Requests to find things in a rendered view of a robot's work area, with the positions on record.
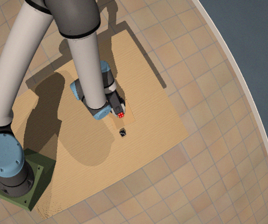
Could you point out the red die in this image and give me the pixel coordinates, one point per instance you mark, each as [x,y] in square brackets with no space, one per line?
[121,115]

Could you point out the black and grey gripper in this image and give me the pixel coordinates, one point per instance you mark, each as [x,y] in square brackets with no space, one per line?
[120,99]

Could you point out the black die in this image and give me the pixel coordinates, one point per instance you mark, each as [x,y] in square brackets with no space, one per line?
[122,133]

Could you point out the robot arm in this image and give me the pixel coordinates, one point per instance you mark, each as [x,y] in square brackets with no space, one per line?
[77,21]

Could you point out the light orange flat mat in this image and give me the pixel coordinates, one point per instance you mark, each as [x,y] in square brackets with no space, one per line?
[120,122]

